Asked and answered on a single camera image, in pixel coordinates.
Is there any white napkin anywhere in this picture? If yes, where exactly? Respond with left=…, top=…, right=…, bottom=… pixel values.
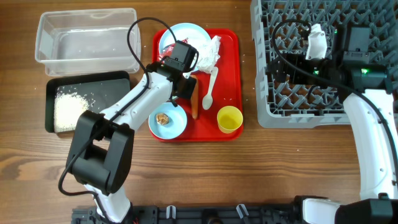
left=195, top=35, right=221, bottom=73

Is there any black waste tray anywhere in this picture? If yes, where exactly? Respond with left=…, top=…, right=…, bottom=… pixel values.
left=45, top=71, right=131, bottom=133

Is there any clear plastic bin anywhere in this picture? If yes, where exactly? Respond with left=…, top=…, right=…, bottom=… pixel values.
left=35, top=8, right=141, bottom=77

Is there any orange carrot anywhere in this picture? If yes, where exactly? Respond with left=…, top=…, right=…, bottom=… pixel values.
left=190, top=75, right=199, bottom=119

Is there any light blue bowl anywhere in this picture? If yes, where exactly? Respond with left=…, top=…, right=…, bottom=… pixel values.
left=148, top=102, right=187, bottom=140

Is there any red snack wrapper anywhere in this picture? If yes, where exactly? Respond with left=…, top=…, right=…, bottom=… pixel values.
left=159, top=39, right=190, bottom=63

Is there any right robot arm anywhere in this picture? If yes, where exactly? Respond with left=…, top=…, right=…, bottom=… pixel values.
left=269, top=22, right=397, bottom=223

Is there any white rice pile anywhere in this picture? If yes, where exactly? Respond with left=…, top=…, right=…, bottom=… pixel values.
left=53, top=92, right=95, bottom=133

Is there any brown food scrap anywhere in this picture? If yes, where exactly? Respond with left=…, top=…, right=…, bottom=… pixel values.
left=155, top=113, right=170, bottom=126

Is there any light blue plate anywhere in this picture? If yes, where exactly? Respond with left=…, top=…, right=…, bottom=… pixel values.
left=159, top=23, right=211, bottom=72

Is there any red plastic tray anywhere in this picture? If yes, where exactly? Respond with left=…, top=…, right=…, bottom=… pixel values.
left=154, top=29, right=243, bottom=142

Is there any yellow plastic cup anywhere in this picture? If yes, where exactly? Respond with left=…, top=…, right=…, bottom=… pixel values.
left=216, top=106, right=243, bottom=134

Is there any white plastic spoon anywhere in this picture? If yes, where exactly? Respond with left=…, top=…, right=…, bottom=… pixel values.
left=202, top=67, right=219, bottom=110

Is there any grey dishwasher rack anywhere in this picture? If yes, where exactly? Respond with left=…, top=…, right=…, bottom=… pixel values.
left=250, top=0, right=397, bottom=128

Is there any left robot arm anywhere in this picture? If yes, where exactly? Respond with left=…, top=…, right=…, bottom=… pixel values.
left=58, top=62, right=196, bottom=223

